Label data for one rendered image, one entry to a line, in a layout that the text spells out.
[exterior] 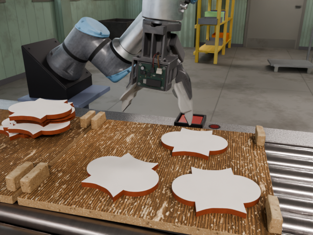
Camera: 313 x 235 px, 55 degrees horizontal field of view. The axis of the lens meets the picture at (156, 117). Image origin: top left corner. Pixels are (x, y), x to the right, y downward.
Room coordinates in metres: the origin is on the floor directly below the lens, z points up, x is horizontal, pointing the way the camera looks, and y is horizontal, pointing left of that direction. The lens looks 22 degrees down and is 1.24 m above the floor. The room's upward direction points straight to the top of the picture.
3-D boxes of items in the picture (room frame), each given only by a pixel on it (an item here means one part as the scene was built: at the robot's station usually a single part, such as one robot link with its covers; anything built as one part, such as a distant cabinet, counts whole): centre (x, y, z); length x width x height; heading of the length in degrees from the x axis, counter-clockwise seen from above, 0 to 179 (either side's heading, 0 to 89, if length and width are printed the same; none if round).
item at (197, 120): (0.76, -0.09, 0.92); 0.06 x 0.06 x 0.01; 74
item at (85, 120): (0.71, 0.17, 0.95); 0.06 x 0.02 x 0.03; 166
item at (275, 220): (0.35, -0.17, 0.95); 0.06 x 0.02 x 0.03; 166
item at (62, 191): (0.53, -0.01, 0.93); 0.41 x 0.35 x 0.02; 76
